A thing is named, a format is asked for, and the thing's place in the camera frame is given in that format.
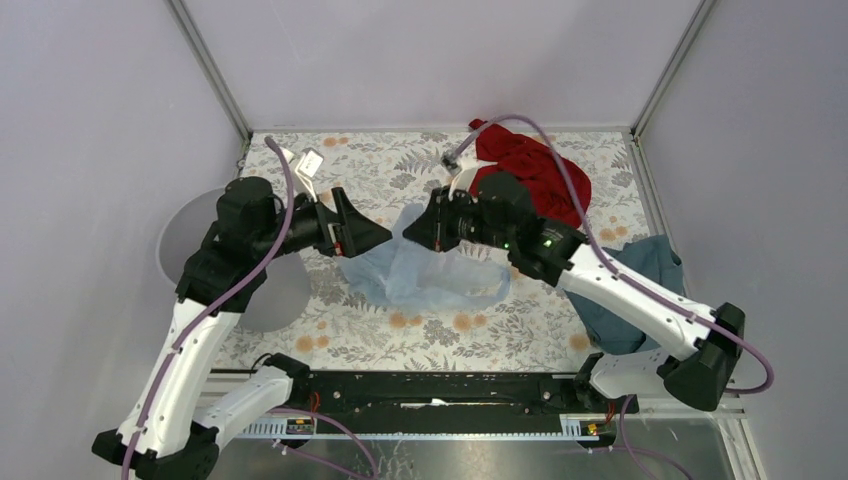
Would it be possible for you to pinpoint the light blue plastic trash bag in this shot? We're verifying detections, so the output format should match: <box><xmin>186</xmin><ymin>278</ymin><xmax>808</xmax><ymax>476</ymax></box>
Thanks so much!
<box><xmin>338</xmin><ymin>203</ymin><xmax>511</xmax><ymax>313</ymax></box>

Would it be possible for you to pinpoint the red cloth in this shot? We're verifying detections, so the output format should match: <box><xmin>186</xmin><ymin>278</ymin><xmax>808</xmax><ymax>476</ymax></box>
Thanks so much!
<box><xmin>470</xmin><ymin>125</ymin><xmax>592</xmax><ymax>229</ymax></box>

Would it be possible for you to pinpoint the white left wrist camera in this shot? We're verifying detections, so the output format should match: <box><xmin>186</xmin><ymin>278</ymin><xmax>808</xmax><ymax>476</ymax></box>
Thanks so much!
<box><xmin>282</xmin><ymin>148</ymin><xmax>324</xmax><ymax>202</ymax></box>

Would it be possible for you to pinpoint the teal blue cloth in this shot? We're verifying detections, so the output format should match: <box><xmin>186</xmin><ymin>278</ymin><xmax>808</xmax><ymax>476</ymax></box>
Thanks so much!
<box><xmin>566</xmin><ymin>234</ymin><xmax>684</xmax><ymax>358</ymax></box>

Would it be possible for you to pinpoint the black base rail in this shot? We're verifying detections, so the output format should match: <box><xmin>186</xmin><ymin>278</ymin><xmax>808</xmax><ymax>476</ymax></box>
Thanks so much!
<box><xmin>285</xmin><ymin>370</ymin><xmax>639</xmax><ymax>427</ymax></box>

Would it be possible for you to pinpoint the right aluminium frame post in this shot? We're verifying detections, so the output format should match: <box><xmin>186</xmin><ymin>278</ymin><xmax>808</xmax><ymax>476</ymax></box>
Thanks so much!
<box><xmin>630</xmin><ymin>0</ymin><xmax>720</xmax><ymax>139</ymax></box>

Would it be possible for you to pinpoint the white slotted cable duct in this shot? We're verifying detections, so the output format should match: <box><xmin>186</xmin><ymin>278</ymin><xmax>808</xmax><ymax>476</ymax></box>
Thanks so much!
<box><xmin>236</xmin><ymin>414</ymin><xmax>615</xmax><ymax>442</ymax></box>

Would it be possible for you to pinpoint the floral patterned table mat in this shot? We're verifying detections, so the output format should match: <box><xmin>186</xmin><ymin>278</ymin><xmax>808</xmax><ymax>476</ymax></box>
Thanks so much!
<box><xmin>215</xmin><ymin>131</ymin><xmax>650</xmax><ymax>372</ymax></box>

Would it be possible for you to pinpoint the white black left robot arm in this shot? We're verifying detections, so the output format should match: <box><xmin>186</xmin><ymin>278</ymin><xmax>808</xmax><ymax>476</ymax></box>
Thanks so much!
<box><xmin>92</xmin><ymin>177</ymin><xmax>392</xmax><ymax>479</ymax></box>

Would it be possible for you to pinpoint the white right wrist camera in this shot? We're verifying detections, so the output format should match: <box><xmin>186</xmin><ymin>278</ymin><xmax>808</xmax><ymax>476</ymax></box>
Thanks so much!
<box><xmin>441</xmin><ymin>153</ymin><xmax>479</xmax><ymax>201</ymax></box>

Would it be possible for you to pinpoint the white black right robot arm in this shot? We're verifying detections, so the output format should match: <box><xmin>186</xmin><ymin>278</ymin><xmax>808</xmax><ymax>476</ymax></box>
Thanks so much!
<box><xmin>403</xmin><ymin>172</ymin><xmax>745</xmax><ymax>412</ymax></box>

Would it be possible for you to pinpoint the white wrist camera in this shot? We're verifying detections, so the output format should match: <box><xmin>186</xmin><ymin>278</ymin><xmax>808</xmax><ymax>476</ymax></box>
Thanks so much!
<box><xmin>282</xmin><ymin>148</ymin><xmax>324</xmax><ymax>202</ymax></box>
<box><xmin>441</xmin><ymin>153</ymin><xmax>479</xmax><ymax>201</ymax></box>

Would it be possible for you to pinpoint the left aluminium frame post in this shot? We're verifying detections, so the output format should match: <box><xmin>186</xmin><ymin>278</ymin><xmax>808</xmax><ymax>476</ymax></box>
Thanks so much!
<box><xmin>164</xmin><ymin>0</ymin><xmax>252</xmax><ymax>144</ymax></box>

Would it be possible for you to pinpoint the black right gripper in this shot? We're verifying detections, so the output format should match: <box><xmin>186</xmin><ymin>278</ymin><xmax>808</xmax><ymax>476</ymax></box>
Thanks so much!
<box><xmin>401</xmin><ymin>185</ymin><xmax>513</xmax><ymax>253</ymax></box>

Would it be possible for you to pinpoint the grey plastic trash bin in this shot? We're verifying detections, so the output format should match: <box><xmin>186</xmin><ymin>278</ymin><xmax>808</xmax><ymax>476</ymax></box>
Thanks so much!
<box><xmin>155</xmin><ymin>187</ymin><xmax>311</xmax><ymax>334</ymax></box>

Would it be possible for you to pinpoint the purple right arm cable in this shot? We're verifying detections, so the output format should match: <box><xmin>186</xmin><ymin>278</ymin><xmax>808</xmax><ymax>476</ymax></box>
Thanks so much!
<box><xmin>445</xmin><ymin>113</ymin><xmax>775</xmax><ymax>480</ymax></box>

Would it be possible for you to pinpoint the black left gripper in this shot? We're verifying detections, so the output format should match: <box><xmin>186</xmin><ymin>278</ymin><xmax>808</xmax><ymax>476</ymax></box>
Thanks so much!
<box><xmin>254</xmin><ymin>185</ymin><xmax>393</xmax><ymax>260</ymax></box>

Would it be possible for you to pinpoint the aluminium frame post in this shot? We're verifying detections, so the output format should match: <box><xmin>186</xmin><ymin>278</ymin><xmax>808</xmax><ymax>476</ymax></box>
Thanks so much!
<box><xmin>630</xmin><ymin>0</ymin><xmax>720</xmax><ymax>139</ymax></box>
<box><xmin>164</xmin><ymin>0</ymin><xmax>252</xmax><ymax>144</ymax></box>

